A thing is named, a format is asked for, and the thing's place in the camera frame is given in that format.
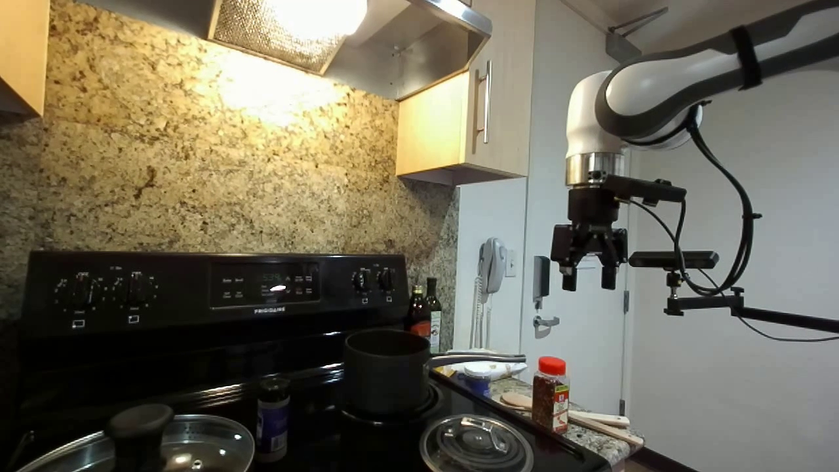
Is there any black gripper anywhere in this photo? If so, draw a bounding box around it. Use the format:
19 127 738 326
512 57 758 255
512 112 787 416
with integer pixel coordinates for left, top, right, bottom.
548 184 631 293

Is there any red-capped spice bottle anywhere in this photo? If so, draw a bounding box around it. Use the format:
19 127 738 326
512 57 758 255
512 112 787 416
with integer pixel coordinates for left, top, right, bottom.
529 353 574 439

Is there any tall dark oil bottle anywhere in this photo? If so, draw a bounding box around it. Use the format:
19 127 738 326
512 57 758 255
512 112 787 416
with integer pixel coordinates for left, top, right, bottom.
422 276 445 356

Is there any dark sauce bottle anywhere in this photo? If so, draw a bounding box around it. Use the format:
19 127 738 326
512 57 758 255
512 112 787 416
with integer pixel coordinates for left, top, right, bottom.
405 283 433 344

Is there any black door lock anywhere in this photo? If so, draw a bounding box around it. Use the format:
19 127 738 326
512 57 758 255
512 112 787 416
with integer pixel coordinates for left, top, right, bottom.
531 252 552 301

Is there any white door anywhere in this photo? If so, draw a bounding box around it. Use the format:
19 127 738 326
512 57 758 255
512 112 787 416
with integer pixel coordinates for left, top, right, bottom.
521 129 633 419

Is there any white plate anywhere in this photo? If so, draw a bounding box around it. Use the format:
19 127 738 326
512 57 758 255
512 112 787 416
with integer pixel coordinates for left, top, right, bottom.
450 356 529 385

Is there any short wooden spatula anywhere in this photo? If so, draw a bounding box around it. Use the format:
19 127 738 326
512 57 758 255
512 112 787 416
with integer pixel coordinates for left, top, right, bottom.
569 406 631 429

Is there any grey door closer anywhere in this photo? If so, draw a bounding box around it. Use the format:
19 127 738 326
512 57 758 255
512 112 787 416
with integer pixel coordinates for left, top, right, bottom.
602 6 670 66

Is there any steel range hood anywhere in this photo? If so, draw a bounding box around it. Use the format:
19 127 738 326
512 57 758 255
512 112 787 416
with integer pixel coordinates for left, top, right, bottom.
80 0 496 106

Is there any dark jar with blue label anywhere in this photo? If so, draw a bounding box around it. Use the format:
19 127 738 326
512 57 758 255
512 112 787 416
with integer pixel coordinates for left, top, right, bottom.
253 370 293 465

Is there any black electric stove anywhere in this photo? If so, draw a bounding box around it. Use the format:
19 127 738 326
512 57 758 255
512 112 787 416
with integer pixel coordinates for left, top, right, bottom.
0 250 614 472

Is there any silver door handle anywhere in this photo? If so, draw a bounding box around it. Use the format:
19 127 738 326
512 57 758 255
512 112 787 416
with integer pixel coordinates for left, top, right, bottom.
529 313 563 340

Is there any black camera bar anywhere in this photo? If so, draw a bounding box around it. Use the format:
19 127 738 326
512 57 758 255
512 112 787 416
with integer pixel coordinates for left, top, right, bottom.
627 250 721 272

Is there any white wall phone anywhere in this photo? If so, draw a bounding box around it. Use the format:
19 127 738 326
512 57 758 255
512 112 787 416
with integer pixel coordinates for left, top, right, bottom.
470 237 512 352

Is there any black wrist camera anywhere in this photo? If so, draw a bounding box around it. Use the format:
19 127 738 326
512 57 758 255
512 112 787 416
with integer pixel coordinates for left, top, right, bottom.
610 176 690 207

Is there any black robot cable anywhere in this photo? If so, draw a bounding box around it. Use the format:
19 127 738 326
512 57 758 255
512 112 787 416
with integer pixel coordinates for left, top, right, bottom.
622 103 761 301

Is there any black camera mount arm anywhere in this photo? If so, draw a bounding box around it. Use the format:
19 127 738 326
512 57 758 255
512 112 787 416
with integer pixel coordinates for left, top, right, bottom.
660 267 839 335

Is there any black pot with handle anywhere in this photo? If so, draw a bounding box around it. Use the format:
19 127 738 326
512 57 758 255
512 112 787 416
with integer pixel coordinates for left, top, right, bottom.
341 327 526 419

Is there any plain beige wall cabinet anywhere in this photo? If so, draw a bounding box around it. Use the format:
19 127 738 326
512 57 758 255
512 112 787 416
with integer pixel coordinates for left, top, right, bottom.
0 0 53 121

